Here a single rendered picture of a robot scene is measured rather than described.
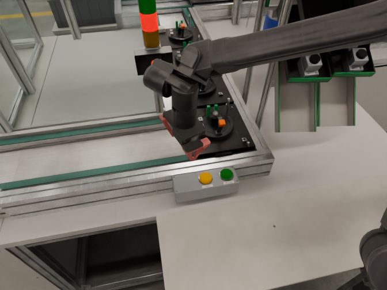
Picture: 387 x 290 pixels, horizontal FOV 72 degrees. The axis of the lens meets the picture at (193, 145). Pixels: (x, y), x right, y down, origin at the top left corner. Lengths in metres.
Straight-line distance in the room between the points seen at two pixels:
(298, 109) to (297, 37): 0.55
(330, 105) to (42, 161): 1.07
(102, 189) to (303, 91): 0.77
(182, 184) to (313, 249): 0.44
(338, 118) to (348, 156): 0.18
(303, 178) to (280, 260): 0.33
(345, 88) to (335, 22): 0.64
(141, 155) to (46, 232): 0.39
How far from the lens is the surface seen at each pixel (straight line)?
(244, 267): 0.86
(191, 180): 0.86
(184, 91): 0.55
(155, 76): 0.60
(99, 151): 1.06
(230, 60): 0.53
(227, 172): 0.88
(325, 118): 1.10
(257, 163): 0.94
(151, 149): 1.02
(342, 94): 1.13
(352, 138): 1.30
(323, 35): 0.52
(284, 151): 1.13
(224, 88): 1.20
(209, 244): 0.88
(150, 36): 0.87
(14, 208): 1.02
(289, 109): 1.03
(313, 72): 0.91
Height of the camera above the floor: 1.67
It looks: 48 degrees down
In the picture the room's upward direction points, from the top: straight up
